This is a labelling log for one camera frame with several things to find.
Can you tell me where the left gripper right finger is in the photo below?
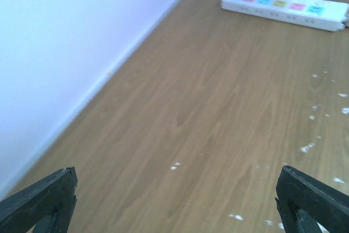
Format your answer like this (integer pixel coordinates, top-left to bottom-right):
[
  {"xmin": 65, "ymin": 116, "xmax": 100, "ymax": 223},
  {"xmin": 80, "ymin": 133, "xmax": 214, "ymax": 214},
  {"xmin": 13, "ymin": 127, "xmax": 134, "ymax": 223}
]
[{"xmin": 275, "ymin": 165, "xmax": 348, "ymax": 232}]

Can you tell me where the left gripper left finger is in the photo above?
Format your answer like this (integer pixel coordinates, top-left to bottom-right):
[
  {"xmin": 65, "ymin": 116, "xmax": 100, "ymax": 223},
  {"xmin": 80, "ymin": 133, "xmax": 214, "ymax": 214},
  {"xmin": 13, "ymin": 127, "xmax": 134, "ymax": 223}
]
[{"xmin": 1, "ymin": 167, "xmax": 78, "ymax": 232}]

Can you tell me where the white power strip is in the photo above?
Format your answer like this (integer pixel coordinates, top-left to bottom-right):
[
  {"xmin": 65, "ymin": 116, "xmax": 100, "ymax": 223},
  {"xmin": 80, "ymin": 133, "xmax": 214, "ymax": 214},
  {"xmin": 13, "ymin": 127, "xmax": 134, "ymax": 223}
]
[{"xmin": 221, "ymin": 0, "xmax": 348, "ymax": 32}]

